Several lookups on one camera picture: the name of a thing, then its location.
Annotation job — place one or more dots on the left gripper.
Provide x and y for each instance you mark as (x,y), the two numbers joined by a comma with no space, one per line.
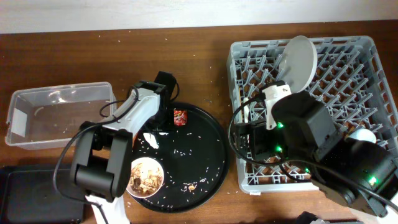
(168,115)

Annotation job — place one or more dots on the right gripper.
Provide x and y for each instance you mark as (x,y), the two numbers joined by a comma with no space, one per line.
(267,121)

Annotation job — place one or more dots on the white plastic fork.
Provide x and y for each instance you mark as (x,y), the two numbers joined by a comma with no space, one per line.
(246,110)

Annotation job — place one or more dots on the wooden chopstick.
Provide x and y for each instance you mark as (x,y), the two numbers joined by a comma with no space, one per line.
(238,104)

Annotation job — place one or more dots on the red snack wrapper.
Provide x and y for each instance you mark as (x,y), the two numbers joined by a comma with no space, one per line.
(180,117)

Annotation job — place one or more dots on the white tissue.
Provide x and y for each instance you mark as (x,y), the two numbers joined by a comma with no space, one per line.
(154,140)

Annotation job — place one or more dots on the grey plate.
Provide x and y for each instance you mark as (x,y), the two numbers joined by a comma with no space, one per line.
(298,63)

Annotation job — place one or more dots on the white bowl with food scraps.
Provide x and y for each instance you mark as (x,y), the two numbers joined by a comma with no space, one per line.
(147,177)

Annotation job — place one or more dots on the light blue cup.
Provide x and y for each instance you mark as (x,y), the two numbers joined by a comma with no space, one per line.
(363,135)

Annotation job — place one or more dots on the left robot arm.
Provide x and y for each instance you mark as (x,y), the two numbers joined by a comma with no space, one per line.
(101,164)

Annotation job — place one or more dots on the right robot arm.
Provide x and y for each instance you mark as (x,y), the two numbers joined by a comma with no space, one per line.
(354,173)

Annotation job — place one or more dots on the grey dishwasher rack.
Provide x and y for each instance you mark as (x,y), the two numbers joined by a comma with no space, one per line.
(349,79)

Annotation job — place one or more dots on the black round tray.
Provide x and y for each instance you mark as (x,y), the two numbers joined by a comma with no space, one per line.
(194,157)

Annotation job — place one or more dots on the clear plastic bin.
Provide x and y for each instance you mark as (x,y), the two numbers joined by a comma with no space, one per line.
(48,117)

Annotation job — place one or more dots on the black rectangular bin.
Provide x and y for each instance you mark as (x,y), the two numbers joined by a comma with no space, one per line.
(28,196)

